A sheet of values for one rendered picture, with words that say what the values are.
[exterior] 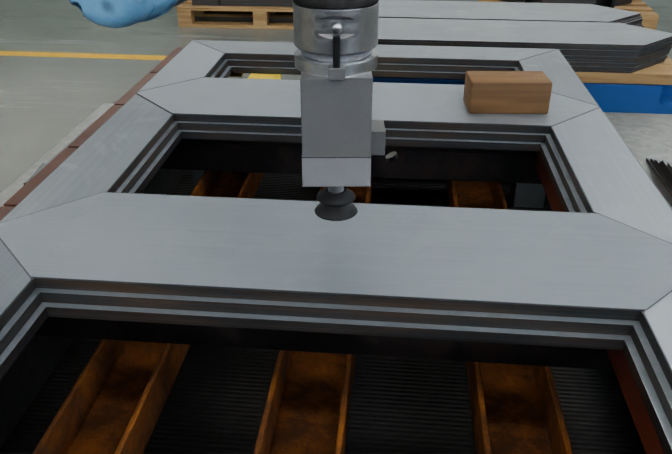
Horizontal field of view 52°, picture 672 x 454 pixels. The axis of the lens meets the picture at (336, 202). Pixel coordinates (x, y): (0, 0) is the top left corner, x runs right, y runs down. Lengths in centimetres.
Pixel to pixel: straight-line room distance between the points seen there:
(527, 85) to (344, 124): 51
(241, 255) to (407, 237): 17
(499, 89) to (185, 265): 57
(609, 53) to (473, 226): 85
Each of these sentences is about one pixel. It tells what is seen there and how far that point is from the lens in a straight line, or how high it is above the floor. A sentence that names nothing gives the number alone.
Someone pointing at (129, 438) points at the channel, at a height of 72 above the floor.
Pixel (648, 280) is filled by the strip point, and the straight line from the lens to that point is 72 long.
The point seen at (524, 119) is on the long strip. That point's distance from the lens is 107.
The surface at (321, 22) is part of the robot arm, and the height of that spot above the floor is 108.
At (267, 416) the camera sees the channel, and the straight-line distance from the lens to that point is 71.
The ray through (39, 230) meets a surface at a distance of 80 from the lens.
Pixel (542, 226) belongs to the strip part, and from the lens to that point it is 78.
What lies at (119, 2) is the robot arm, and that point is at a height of 112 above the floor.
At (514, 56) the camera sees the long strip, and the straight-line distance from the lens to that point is 140.
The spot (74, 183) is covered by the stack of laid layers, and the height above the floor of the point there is 85.
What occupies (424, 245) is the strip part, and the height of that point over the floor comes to 85.
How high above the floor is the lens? 122
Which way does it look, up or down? 28 degrees down
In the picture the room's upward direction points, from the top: straight up
